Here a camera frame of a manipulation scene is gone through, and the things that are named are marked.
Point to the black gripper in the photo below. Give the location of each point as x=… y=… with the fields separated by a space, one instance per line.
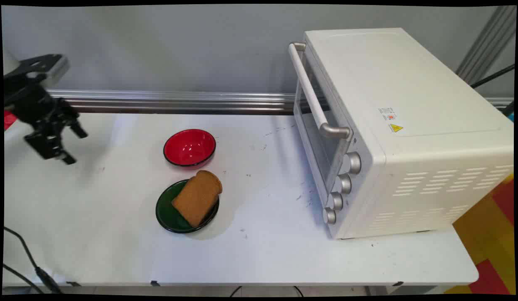
x=31 y=102

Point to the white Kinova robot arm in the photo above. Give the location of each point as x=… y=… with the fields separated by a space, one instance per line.
x=9 y=62

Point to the red cloth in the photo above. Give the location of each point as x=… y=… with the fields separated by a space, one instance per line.
x=9 y=120

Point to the red bowl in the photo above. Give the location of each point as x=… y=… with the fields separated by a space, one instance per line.
x=189 y=147

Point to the dark green plate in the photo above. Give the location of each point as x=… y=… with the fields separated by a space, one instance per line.
x=169 y=211

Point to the brown bread slice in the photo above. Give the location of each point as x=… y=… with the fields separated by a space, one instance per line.
x=197 y=197

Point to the silver oven knob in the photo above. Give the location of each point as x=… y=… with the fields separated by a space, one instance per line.
x=336 y=201
x=329 y=216
x=353 y=162
x=344 y=183

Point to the white label sticker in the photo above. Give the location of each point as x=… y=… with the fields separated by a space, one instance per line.
x=387 y=114

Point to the yellow warning sticker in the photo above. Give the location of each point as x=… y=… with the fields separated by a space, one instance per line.
x=395 y=128

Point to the white toaster oven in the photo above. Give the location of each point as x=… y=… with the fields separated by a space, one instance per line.
x=417 y=125

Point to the red yellow foam floor mat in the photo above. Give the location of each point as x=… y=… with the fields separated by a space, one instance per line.
x=491 y=234

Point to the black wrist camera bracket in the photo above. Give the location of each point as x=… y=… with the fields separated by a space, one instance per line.
x=44 y=67

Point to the aluminium frame rail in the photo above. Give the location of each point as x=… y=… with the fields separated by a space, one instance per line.
x=179 y=101

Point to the aluminium frame post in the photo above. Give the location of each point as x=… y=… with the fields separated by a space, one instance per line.
x=486 y=44

